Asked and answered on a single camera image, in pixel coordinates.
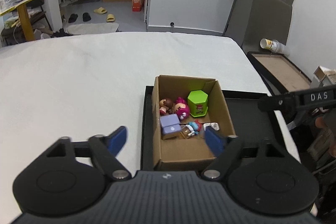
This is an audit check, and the black framed brown board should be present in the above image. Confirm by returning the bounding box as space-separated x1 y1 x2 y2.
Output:
247 52 311 95

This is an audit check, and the white floor mat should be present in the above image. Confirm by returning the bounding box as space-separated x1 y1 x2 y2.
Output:
65 22 119 35

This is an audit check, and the white yellow paper cup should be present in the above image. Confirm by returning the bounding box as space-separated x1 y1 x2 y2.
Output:
260 39 285 53

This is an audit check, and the brown cardboard box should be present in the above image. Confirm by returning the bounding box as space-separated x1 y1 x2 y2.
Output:
152 75 235 171

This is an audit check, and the yellow slipper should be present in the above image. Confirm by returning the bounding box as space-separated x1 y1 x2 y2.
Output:
93 7 107 15
106 14 115 23

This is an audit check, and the yellow slipper far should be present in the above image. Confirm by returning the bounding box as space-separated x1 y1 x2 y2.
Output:
93 7 107 15

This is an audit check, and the white tablecloth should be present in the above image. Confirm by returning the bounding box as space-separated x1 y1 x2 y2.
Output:
0 31 301 224

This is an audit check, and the small amber bottle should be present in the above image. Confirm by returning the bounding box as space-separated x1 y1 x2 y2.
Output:
181 125 192 139

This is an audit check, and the orange cardboard box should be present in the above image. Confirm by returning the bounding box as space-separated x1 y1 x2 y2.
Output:
131 0 143 12

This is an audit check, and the black shallow tray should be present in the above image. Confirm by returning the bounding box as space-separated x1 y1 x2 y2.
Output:
140 85 287 171

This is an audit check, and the green hexagonal container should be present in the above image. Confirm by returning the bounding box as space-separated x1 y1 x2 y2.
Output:
187 90 209 118

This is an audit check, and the white wall charger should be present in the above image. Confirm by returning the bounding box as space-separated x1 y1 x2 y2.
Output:
203 122 220 131

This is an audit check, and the lilac power adapter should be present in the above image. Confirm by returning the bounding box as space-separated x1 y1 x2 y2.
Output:
159 114 182 140

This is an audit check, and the black slipper right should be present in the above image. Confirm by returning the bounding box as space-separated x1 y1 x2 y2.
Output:
83 12 91 22

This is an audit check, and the magenta figurine toy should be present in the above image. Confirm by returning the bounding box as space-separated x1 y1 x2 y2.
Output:
173 97 190 121

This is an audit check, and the blue red-haired figurine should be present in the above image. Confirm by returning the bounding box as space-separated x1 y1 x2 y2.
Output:
185 120 203 136

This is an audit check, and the brown-haired doll figurine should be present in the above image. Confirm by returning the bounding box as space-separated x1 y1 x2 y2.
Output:
159 98 174 116

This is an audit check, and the yellow slipper near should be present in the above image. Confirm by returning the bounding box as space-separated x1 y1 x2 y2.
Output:
106 14 115 23

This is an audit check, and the yellow round side table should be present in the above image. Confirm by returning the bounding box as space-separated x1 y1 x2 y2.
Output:
1 0 34 42

